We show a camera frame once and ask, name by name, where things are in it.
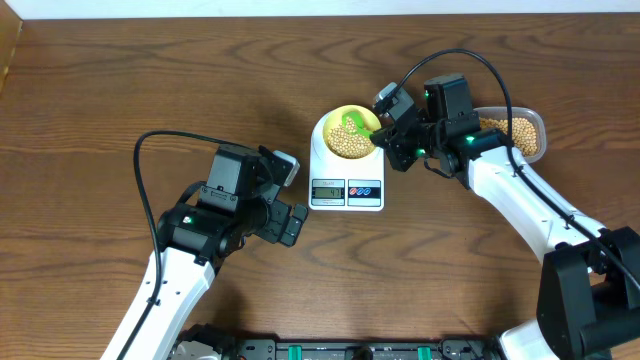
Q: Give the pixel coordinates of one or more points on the green plastic measuring scoop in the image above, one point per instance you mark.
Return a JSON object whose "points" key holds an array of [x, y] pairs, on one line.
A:
{"points": [[356, 124]]}

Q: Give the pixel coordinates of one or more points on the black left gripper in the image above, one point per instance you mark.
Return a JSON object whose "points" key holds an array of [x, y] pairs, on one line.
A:
{"points": [[273, 229]]}

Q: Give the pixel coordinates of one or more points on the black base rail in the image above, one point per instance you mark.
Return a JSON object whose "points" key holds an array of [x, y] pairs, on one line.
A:
{"points": [[202, 342]]}

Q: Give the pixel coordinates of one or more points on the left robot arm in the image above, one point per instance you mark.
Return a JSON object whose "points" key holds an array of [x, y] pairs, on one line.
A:
{"points": [[192, 244]]}

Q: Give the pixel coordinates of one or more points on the soybeans in yellow bowl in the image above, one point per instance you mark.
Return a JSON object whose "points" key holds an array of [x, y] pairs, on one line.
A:
{"points": [[345, 141]]}

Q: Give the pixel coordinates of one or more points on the white digital kitchen scale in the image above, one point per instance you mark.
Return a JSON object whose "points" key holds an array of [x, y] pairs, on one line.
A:
{"points": [[338, 183]]}

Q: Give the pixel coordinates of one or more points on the yellow plastic bowl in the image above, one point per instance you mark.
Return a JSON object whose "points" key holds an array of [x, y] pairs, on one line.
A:
{"points": [[332, 122]]}

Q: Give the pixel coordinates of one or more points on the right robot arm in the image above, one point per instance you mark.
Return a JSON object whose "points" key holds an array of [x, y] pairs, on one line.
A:
{"points": [[588, 299]]}

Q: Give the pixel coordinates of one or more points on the clear plastic bean container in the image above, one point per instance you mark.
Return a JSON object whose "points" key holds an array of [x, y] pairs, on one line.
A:
{"points": [[497, 112]]}

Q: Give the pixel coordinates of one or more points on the pile of dried soybeans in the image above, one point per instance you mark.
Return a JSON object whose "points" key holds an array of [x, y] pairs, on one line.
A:
{"points": [[524, 133]]}

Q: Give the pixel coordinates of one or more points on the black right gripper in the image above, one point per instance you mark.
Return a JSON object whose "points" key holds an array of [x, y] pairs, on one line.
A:
{"points": [[392, 143]]}

